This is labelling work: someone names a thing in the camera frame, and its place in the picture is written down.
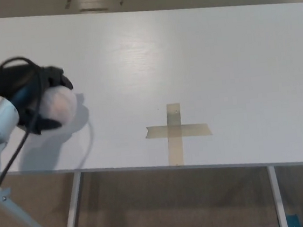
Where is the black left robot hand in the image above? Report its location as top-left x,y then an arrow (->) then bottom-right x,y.
0,58 -> 79,140

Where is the pink dumpling plush toy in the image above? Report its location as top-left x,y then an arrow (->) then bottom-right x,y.
38,84 -> 80,129

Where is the white metal table leg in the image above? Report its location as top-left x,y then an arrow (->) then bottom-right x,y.
58,171 -> 87,227
267,164 -> 288,227

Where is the long beige tape strip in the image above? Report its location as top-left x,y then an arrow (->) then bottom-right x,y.
162,102 -> 187,166

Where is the teal floor tape piece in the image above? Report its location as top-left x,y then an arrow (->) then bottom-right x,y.
286,213 -> 299,227

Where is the light blue metal frame bar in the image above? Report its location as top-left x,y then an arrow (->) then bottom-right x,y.
0,180 -> 67,227

